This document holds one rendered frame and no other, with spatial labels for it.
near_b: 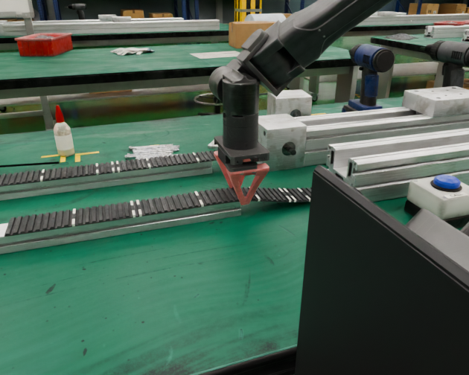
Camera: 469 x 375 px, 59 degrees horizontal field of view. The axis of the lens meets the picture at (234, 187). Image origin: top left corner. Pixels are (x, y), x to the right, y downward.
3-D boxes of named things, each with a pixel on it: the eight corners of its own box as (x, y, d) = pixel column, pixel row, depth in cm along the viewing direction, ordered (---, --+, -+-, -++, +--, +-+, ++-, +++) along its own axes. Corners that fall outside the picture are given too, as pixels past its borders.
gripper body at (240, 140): (248, 142, 74) (249, 101, 70) (270, 163, 65) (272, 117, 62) (213, 146, 72) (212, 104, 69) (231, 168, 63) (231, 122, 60)
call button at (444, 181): (444, 196, 66) (447, 184, 65) (426, 186, 69) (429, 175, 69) (464, 193, 67) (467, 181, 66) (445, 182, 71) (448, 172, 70)
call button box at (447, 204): (435, 233, 66) (444, 198, 63) (397, 205, 74) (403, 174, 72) (475, 225, 68) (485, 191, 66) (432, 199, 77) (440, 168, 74)
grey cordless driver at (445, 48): (451, 126, 117) (470, 45, 108) (400, 109, 134) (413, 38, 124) (470, 123, 120) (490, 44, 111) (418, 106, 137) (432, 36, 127)
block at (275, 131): (269, 176, 86) (272, 133, 82) (249, 155, 96) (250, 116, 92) (308, 171, 88) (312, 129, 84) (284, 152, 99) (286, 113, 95)
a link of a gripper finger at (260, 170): (253, 189, 75) (254, 140, 71) (268, 207, 69) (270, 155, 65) (217, 194, 73) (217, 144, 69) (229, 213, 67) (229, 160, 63)
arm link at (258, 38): (266, 28, 59) (301, 70, 63) (241, 22, 69) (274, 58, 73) (210, 91, 61) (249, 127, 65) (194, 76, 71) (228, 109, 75)
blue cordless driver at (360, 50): (361, 134, 111) (373, 49, 101) (330, 114, 128) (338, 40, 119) (386, 132, 112) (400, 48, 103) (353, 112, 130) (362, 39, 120)
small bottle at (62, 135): (63, 150, 99) (54, 103, 94) (77, 152, 99) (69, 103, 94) (55, 156, 96) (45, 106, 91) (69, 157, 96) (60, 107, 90)
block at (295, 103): (277, 135, 110) (278, 100, 105) (266, 123, 120) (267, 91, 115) (313, 133, 111) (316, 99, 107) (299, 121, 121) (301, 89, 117)
